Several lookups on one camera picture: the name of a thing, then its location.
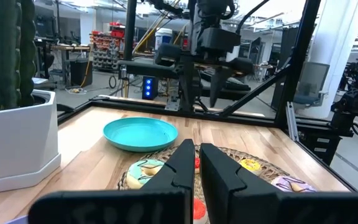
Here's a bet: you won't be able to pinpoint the small yellow-glazed donut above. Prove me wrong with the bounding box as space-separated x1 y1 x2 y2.
239 158 262 173

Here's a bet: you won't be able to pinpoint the black jointed support arm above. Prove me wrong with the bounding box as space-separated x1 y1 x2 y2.
330 23 358 138

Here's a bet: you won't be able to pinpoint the silver metal bracket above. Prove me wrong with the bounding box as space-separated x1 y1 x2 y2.
285 101 300 142

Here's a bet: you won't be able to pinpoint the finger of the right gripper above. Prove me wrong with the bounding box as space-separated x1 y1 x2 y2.
178 60 202 113
209 66 234 108

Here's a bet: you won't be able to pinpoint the teal plate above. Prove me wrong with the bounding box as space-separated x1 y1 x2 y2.
103 116 179 153

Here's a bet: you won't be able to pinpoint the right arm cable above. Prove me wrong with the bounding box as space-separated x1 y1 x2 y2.
235 0 272 35

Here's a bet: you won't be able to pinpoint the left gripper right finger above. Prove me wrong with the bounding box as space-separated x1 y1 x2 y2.
199 142 358 224

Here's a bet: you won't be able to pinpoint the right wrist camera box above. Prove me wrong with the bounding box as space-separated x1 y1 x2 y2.
196 27 242 54

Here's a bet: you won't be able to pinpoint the large mint-glazed donut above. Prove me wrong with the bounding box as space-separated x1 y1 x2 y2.
126 159 165 190

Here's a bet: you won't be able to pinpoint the white hexagonal plant pot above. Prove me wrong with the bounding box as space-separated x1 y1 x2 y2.
0 89 62 194

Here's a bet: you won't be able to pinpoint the large purple-glazed donut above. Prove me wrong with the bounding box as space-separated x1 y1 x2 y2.
271 175 318 194

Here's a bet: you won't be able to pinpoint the white bucket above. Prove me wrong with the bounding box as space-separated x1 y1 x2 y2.
154 27 173 50

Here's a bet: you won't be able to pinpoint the wooden workbench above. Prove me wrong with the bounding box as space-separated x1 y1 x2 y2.
34 43 92 90

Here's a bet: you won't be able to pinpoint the black labelled control box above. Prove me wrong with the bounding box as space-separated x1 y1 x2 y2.
296 124 343 166

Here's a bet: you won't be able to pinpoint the round woven placemat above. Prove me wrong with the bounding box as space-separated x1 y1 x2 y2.
117 144 291 224

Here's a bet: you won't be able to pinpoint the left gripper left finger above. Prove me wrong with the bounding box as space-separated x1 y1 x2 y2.
28 139 196 224

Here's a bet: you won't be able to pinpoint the red parts bin shelf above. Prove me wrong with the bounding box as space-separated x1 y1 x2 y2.
89 21 126 72

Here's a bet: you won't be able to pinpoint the grey office chair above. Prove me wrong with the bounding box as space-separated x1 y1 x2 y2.
293 61 331 108

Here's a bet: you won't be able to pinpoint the green cactus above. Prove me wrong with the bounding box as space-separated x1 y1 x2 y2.
0 0 37 112

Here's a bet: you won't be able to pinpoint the black box blue lights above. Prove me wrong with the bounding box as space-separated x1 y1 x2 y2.
142 75 159 101

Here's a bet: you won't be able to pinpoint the black aluminium table frame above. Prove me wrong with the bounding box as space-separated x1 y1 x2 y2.
56 0 358 191

